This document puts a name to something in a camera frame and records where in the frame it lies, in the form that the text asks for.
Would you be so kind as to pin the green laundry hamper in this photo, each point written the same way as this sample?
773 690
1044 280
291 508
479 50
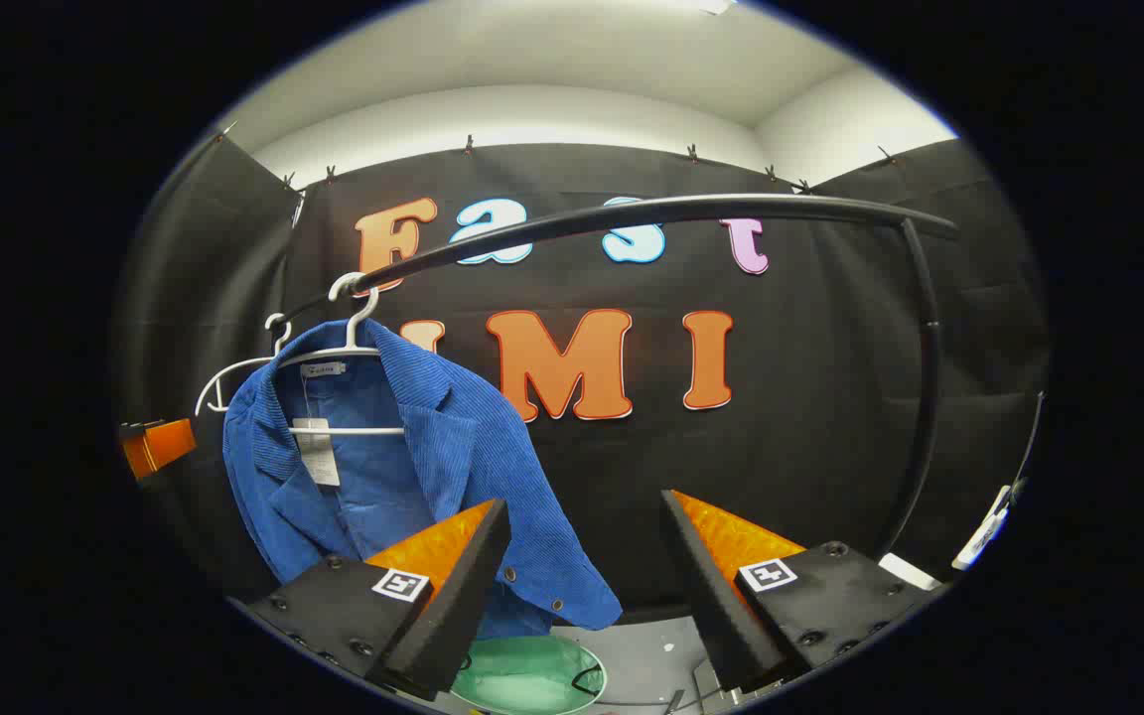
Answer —
522 675

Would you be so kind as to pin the white plastic hanger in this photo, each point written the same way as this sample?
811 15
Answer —
234 368
354 431

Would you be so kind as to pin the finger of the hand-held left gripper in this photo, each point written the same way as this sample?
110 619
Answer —
165 447

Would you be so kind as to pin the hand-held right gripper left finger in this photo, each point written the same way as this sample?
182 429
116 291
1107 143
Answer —
463 606

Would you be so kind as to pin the black clothes rack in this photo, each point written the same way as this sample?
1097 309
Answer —
731 206

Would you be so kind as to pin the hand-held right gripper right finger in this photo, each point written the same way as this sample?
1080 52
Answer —
716 616

